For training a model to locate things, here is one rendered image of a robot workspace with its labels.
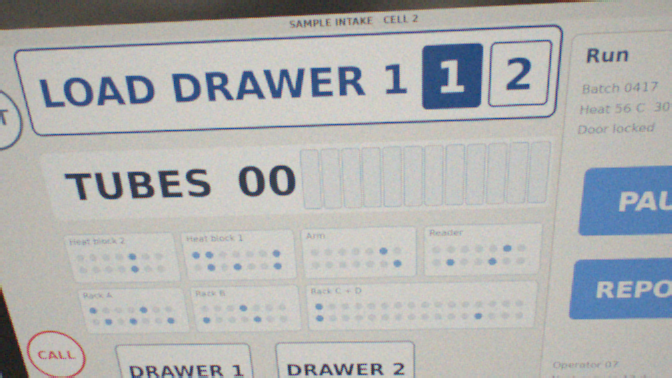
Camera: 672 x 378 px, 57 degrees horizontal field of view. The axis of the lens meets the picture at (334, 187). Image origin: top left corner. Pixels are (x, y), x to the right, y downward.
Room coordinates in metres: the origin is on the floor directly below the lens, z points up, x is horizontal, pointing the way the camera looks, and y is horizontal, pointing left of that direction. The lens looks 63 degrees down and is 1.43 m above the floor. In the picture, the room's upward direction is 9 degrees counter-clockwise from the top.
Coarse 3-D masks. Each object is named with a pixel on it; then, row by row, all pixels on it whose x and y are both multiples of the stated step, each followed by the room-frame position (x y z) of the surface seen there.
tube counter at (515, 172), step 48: (336, 144) 0.18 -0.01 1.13; (384, 144) 0.18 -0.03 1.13; (432, 144) 0.17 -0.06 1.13; (480, 144) 0.17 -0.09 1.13; (528, 144) 0.16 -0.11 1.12; (240, 192) 0.17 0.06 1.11; (288, 192) 0.17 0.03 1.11; (336, 192) 0.16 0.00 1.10; (384, 192) 0.16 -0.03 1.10; (432, 192) 0.15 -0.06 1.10; (480, 192) 0.15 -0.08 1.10; (528, 192) 0.14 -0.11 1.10
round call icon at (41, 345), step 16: (32, 336) 0.13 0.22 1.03; (48, 336) 0.13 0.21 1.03; (64, 336) 0.13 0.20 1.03; (80, 336) 0.13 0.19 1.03; (32, 352) 0.12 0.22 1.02; (48, 352) 0.12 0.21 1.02; (64, 352) 0.12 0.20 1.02; (80, 352) 0.12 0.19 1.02; (32, 368) 0.12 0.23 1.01; (48, 368) 0.11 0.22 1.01; (64, 368) 0.11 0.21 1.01; (80, 368) 0.11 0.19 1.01
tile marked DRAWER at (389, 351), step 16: (288, 352) 0.10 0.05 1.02; (304, 352) 0.09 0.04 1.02; (320, 352) 0.09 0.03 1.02; (336, 352) 0.09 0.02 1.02; (352, 352) 0.09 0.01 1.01; (368, 352) 0.09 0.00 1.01; (384, 352) 0.09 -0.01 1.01; (400, 352) 0.08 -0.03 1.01; (288, 368) 0.09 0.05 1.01; (304, 368) 0.09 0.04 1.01; (320, 368) 0.08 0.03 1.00; (336, 368) 0.08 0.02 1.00; (352, 368) 0.08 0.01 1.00; (368, 368) 0.08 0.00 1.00; (384, 368) 0.08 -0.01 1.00; (400, 368) 0.07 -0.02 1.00
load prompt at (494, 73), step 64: (64, 64) 0.24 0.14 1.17; (128, 64) 0.23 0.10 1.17; (192, 64) 0.23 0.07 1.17; (256, 64) 0.22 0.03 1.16; (320, 64) 0.21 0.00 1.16; (384, 64) 0.21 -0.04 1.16; (448, 64) 0.20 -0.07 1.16; (512, 64) 0.19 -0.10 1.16; (64, 128) 0.22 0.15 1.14; (128, 128) 0.21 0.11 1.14; (192, 128) 0.20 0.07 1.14; (256, 128) 0.20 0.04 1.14
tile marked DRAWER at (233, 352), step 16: (128, 352) 0.11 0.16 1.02; (144, 352) 0.11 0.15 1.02; (160, 352) 0.11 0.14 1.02; (176, 352) 0.11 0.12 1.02; (192, 352) 0.11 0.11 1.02; (208, 352) 0.10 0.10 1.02; (224, 352) 0.10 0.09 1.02; (240, 352) 0.10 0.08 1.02; (128, 368) 0.10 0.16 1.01; (144, 368) 0.10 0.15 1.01; (160, 368) 0.10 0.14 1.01; (176, 368) 0.10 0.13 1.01; (192, 368) 0.10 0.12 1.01; (208, 368) 0.10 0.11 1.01; (224, 368) 0.09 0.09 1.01; (240, 368) 0.09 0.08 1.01
